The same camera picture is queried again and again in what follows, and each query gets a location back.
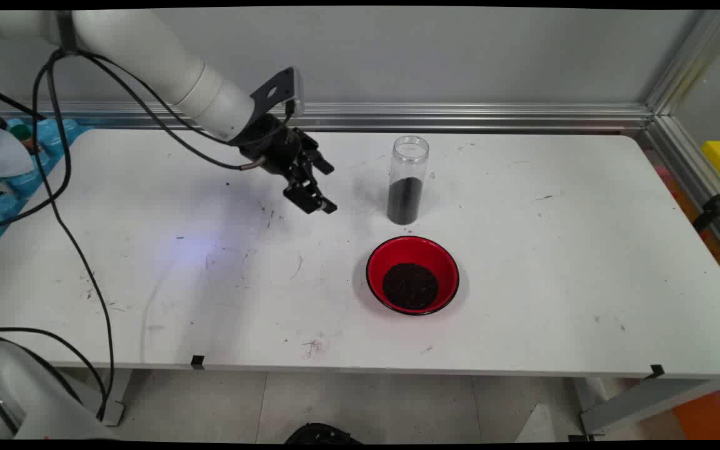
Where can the black stand rod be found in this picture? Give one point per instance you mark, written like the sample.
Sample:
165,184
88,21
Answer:
717,203

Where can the black round floor object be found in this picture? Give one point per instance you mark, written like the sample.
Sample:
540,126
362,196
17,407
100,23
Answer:
322,434

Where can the green capped bottle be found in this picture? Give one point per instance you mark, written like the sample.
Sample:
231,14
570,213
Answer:
22,134

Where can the long aluminium frame rail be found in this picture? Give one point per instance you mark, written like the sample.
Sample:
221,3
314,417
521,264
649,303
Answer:
460,115

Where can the small black table clip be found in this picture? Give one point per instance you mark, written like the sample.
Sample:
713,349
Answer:
657,371
197,361

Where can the grey metal table leg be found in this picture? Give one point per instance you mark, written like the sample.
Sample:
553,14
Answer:
641,400
113,394

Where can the blue plastic bags pile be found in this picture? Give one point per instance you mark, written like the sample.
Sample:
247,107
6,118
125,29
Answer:
54,134

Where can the aluminium frame post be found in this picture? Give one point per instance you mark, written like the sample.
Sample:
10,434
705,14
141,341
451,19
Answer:
691,59

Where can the clear plastic jar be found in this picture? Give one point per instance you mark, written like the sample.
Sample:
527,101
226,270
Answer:
407,159

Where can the red bowl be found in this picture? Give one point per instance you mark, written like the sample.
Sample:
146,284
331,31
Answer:
397,250

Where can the thin black rod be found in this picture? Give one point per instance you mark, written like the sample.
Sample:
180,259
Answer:
10,102

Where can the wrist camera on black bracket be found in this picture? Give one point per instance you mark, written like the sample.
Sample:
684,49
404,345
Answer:
275,92

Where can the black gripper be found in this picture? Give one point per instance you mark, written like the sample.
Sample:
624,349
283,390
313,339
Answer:
269,147

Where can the orange box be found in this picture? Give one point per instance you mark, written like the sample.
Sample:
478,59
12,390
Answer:
710,412

